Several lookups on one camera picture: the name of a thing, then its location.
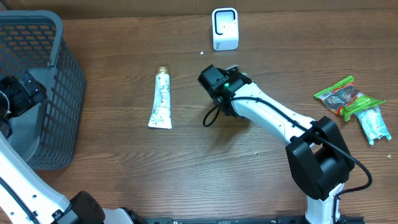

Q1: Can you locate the colourful candy bag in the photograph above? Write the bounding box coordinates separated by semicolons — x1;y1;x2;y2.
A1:
314;76;386;121

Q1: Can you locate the teal snack packet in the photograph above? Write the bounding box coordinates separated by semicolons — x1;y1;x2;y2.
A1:
355;106;392;145

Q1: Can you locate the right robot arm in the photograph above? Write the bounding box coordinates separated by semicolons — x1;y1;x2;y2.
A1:
198;65;354;223

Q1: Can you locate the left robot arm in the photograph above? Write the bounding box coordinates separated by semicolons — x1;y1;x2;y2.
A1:
1;70;145;224

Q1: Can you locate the white barcode scanner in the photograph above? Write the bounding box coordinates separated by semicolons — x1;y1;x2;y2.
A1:
211;7;239;51

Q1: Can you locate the dark grey plastic basket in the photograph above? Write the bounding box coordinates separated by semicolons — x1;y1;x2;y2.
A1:
1;10;86;170

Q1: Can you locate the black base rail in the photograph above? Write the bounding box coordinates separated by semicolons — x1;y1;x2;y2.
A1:
144;216;365;224

